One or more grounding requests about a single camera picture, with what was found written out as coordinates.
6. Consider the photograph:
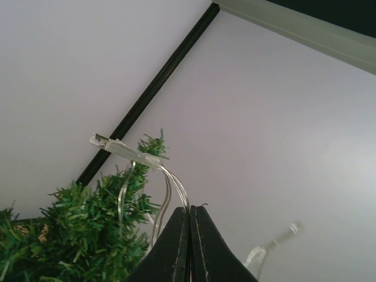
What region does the small green christmas tree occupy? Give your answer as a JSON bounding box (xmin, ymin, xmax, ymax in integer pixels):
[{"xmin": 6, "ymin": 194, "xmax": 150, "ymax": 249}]
[{"xmin": 1, "ymin": 136, "xmax": 171, "ymax": 281}]

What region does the clear led light string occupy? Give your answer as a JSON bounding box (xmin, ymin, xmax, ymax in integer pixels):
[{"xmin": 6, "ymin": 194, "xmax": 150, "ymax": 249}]
[{"xmin": 89, "ymin": 132, "xmax": 305, "ymax": 280}]

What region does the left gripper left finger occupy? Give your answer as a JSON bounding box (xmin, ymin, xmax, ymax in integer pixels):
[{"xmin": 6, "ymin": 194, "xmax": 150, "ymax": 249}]
[{"xmin": 127, "ymin": 207, "xmax": 190, "ymax": 282}]

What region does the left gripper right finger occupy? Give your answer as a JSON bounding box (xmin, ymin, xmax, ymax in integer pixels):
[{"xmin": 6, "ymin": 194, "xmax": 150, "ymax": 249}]
[{"xmin": 190, "ymin": 206, "xmax": 257, "ymax": 282}]

